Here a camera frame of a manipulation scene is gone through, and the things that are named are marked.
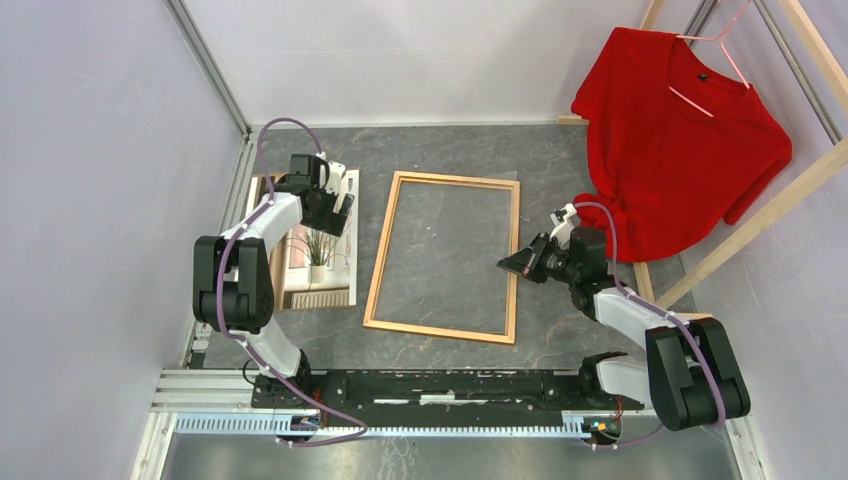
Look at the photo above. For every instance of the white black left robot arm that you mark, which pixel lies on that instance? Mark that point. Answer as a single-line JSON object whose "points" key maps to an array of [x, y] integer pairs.
{"points": [[238, 275]]}

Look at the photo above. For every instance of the plant window photo print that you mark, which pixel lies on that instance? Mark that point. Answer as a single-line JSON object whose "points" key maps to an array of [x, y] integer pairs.
{"points": [[309, 269]]}

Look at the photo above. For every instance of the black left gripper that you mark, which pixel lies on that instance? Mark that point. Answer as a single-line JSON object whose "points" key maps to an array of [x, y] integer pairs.
{"points": [[332, 223]]}

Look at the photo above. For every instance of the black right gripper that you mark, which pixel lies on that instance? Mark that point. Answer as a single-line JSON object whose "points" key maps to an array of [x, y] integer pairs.
{"points": [[526, 260]]}

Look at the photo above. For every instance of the red t-shirt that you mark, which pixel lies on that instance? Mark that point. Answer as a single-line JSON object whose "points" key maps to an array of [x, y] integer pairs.
{"points": [[673, 147]]}

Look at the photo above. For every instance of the wooden clothes rack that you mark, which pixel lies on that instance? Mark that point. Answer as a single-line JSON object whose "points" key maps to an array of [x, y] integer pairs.
{"points": [[807, 182]]}

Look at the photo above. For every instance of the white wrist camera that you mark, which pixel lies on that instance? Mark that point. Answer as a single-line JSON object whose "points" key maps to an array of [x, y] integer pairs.
{"points": [[332, 175], [564, 221]]}

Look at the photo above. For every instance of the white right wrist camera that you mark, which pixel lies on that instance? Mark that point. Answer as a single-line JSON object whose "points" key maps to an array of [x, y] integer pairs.
{"points": [[564, 221]]}

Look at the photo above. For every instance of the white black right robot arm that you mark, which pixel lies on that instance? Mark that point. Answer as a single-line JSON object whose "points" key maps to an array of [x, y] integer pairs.
{"points": [[690, 376]]}

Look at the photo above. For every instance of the clear acrylic sheet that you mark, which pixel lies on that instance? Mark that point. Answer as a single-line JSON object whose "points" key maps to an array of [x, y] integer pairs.
{"points": [[450, 258]]}

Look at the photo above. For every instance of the aluminium rail frame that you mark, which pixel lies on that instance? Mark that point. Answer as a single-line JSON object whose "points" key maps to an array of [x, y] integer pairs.
{"points": [[219, 402]]}

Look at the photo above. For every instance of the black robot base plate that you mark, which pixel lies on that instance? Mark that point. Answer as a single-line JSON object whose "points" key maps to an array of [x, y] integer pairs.
{"points": [[440, 398]]}

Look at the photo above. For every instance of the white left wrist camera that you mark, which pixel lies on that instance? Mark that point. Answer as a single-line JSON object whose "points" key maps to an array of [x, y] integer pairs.
{"points": [[332, 175]]}

